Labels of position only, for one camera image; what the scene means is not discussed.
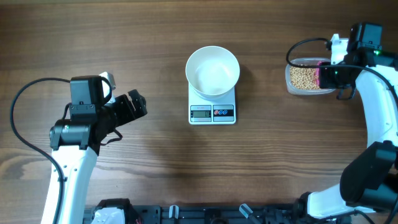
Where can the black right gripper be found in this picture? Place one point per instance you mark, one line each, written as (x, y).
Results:
(326, 80)

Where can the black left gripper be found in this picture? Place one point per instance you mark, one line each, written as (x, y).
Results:
(138, 102)

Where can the pink measuring scoop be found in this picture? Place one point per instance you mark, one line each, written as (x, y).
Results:
(317, 75)

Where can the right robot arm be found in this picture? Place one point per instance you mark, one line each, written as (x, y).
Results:
(366, 184)

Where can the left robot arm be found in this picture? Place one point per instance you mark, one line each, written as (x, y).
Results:
(76, 142)

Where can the white digital kitchen scale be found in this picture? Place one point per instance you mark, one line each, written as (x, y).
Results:
(211, 111)

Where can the white bowl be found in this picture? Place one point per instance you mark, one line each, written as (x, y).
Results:
(212, 71)

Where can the soybeans pile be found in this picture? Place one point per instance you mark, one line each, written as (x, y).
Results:
(303, 78)

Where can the clear plastic container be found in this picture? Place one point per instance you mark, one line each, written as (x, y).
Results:
(292, 90)

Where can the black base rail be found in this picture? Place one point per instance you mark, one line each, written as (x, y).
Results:
(277, 213)

